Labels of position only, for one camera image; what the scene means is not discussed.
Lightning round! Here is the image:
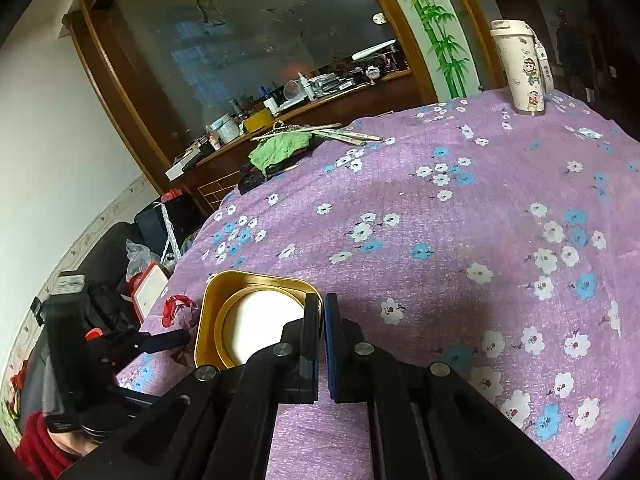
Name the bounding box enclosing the yellow square container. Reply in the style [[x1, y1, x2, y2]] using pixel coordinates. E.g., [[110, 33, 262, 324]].
[[194, 270, 320, 370]]

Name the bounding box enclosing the red wrapper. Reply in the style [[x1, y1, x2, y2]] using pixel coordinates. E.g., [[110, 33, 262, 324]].
[[162, 295, 200, 330]]

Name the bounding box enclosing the red sleeve forearm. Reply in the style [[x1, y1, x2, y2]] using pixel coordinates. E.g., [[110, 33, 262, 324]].
[[15, 411, 77, 480]]

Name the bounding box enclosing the left hand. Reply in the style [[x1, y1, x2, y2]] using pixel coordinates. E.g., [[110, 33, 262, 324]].
[[48, 431, 98, 456]]

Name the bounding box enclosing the red white storage box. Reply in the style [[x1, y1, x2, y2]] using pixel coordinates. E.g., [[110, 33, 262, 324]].
[[131, 262, 168, 322]]

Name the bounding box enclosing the clear plastic bag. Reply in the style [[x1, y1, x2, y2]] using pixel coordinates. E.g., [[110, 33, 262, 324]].
[[126, 240, 160, 282]]

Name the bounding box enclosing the purple floral tablecloth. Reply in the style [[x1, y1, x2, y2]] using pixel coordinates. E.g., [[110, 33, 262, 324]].
[[114, 88, 640, 480]]

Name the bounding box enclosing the black cloth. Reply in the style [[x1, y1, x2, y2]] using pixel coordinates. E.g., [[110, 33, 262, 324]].
[[236, 162, 298, 195]]

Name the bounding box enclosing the green cloth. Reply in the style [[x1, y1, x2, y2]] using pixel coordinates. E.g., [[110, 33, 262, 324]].
[[248, 132, 311, 174]]

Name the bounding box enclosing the yellow tub on cabinet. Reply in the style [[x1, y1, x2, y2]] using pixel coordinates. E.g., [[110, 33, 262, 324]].
[[243, 108, 273, 133]]

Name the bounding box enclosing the wooden sticks bundle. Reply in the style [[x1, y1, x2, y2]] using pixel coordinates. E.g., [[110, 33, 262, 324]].
[[252, 122, 384, 146]]

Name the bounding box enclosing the wooden cabinet with glass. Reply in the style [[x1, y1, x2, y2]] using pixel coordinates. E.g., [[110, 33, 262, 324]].
[[63, 0, 503, 208]]

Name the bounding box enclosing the white cartoon tumbler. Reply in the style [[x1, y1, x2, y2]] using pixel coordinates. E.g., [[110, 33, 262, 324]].
[[490, 20, 554, 116]]

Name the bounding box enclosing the bamboo painted panel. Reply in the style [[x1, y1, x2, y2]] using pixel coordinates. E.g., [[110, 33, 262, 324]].
[[397, 0, 482, 101]]

